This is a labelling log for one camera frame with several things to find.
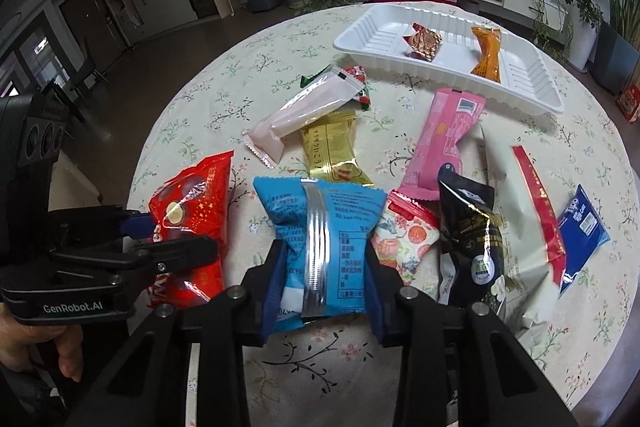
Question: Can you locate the dark blue snack packet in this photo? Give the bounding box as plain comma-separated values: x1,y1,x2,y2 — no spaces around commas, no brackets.
556,184,612,298

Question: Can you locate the person's left hand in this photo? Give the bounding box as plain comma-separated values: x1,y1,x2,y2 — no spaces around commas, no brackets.
0,307,84,383

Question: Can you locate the black snack packet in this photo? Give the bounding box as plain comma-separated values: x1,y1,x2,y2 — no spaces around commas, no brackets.
436,163,507,323

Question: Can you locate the gold snack packet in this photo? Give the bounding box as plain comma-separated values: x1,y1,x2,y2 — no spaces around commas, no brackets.
300,109,375,188

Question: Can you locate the green red snack packet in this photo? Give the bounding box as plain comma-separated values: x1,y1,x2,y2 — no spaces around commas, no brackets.
299,64,372,112

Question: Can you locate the floral tablecloth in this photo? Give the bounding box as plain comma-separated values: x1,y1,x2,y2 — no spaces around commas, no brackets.
127,2,640,413

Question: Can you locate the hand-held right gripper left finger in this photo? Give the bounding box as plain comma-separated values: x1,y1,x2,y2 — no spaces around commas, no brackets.
65,239,291,427

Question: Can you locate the floral white snack packet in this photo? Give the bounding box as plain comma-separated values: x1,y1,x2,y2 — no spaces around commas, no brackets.
372,190,442,285

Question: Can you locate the pale pink snack packet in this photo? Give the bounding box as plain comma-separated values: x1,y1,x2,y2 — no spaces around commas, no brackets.
242,68,368,168

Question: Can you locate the red gold candy packet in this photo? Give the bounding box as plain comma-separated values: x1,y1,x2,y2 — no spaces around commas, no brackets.
402,23,444,64

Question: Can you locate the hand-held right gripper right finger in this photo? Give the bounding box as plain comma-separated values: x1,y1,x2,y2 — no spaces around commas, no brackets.
364,247,581,427

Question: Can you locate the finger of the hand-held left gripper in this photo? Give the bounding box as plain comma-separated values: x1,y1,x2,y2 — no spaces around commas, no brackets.
107,234,219,303
112,206,157,241

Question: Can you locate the white plastic tray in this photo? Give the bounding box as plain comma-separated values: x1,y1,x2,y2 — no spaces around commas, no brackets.
332,3,565,115

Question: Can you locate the red printed box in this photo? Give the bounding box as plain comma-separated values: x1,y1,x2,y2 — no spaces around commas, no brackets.
616,83,640,122

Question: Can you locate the cream red-striped snack packet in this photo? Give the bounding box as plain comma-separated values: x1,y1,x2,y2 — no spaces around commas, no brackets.
475,122,568,333

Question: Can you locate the light blue snack packet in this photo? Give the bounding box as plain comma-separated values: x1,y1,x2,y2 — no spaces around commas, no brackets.
252,176,388,334

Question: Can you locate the large-leaf plant in blue-grey pot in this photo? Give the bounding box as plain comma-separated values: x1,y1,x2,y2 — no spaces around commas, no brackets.
555,0,640,95

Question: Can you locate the orange candy packet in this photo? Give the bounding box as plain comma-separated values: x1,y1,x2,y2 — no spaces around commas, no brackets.
469,26,502,84

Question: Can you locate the plant in tall white pot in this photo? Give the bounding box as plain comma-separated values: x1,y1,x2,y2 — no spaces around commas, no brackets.
560,0,601,70

